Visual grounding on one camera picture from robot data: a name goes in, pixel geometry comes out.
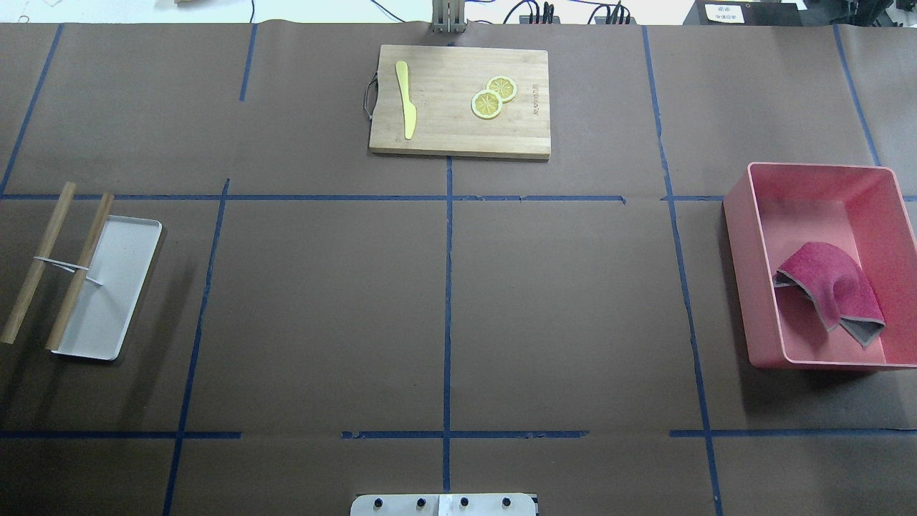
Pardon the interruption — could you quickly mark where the pink cleaning cloth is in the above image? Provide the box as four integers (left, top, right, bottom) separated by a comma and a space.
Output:
772, 242, 887, 348

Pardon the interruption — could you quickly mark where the pink plastic bin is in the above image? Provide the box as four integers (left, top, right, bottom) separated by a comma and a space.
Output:
724, 163, 915, 371

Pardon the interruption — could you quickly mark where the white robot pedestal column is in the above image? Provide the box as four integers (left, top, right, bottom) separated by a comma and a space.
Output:
350, 492, 539, 515

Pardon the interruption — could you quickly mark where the aluminium frame post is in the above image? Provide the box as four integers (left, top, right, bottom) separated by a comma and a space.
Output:
431, 0, 468, 34

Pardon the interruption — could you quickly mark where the bamboo cutting board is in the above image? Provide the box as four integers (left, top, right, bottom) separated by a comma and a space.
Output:
369, 44, 552, 161

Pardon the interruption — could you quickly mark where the yellow plastic knife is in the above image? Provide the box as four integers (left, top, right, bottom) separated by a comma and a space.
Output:
394, 61, 417, 140

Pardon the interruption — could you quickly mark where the white rack tray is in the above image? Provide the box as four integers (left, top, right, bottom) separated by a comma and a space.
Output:
54, 215, 163, 360

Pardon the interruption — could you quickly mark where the lemon slice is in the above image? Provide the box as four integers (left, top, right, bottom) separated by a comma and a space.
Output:
469, 89, 504, 120
486, 75, 518, 102

